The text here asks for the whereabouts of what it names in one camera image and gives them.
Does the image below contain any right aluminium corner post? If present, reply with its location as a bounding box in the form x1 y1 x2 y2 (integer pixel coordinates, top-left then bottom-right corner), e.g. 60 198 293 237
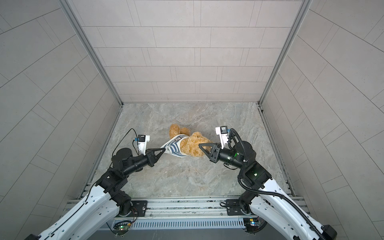
258 0 313 105

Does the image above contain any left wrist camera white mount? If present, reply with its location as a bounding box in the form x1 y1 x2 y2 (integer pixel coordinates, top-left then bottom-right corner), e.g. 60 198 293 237
134 135 150 155

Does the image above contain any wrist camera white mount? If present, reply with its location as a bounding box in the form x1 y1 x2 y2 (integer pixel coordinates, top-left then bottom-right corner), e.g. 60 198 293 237
134 135 150 155
215 126 229 149

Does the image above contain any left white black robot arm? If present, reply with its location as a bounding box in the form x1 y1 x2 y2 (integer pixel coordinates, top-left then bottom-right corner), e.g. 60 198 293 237
27 148 166 240

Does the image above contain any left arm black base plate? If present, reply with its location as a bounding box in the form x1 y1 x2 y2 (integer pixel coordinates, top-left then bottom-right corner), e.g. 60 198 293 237
118 201 148 218

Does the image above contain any blue white striped knit sweater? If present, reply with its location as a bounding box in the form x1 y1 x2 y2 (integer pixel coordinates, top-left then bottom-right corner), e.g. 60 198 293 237
162 134 189 158

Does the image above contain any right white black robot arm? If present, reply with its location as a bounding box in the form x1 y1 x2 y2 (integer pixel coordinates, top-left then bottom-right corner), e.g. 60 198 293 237
199 141 337 240

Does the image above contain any right small circuit board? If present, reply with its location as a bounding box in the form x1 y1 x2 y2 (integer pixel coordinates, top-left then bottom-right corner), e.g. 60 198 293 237
243 218 260 233

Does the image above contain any black corrugated cable conduit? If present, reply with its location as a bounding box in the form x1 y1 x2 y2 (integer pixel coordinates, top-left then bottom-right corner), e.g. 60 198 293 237
227 128 328 240

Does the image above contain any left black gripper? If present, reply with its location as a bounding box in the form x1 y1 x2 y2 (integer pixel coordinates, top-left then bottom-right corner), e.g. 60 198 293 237
121 148 165 178

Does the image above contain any aluminium corner post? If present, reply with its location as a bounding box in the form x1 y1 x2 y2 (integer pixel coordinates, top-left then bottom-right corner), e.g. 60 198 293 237
58 0 124 106
258 0 313 105

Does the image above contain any left aluminium corner post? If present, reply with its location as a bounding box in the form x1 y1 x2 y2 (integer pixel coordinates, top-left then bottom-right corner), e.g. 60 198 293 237
58 0 124 106

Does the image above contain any small circuit board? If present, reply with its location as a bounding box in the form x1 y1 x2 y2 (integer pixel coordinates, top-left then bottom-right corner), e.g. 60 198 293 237
243 218 260 233
114 220 132 232

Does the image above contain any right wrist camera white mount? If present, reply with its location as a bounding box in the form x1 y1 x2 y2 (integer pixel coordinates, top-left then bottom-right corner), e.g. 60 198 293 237
215 126 229 149

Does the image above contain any brown teddy bear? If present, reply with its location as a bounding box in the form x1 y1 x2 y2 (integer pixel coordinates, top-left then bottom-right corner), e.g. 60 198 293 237
169 124 212 157

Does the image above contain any aluminium mounting rail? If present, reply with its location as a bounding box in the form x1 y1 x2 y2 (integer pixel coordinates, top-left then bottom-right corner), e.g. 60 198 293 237
132 196 239 219

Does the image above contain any left small circuit board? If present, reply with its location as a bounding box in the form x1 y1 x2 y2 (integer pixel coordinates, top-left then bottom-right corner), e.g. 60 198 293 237
114 220 132 232

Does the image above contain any white ventilation grille strip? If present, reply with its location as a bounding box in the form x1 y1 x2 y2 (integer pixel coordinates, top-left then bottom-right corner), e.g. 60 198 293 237
130 218 246 230

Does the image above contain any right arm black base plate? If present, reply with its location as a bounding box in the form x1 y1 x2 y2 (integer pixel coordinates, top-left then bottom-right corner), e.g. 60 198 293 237
224 199 252 216

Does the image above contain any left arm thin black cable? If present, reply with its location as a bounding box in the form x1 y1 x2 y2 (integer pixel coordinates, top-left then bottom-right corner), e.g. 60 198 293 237
44 128 140 235

